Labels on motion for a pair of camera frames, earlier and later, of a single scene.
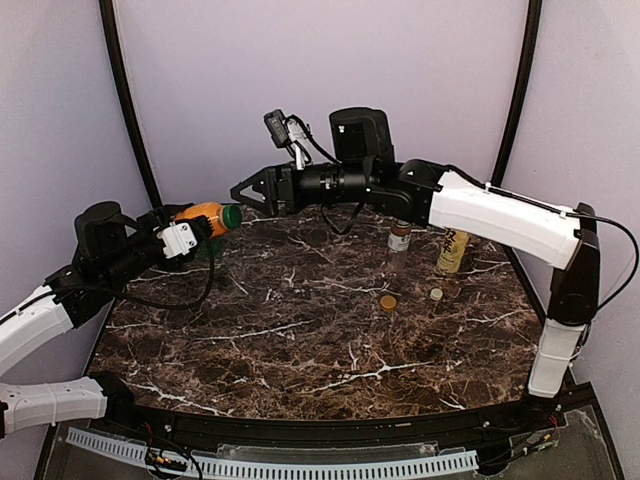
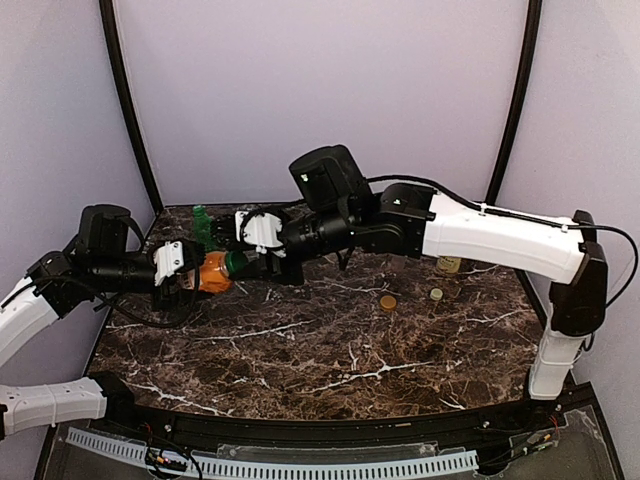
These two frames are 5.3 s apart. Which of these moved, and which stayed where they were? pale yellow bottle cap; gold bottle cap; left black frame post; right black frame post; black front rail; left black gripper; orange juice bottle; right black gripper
Moved: left black gripper; orange juice bottle; right black gripper
Stayed: left black frame post; right black frame post; black front rail; pale yellow bottle cap; gold bottle cap
